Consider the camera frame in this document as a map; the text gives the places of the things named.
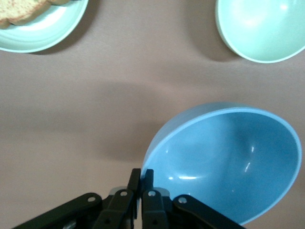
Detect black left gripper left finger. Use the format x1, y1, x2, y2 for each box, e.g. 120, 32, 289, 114
11, 168, 141, 229

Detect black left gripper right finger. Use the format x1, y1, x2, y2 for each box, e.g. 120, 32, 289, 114
142, 168, 246, 229

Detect blue bowl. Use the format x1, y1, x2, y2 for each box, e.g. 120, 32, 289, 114
142, 102, 303, 226

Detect light green bowl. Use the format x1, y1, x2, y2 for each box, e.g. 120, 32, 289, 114
215, 0, 305, 64

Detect light green plate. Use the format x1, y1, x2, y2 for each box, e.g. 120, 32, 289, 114
0, 0, 89, 53

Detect brown bread slice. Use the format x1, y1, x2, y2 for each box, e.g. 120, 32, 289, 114
0, 0, 72, 29

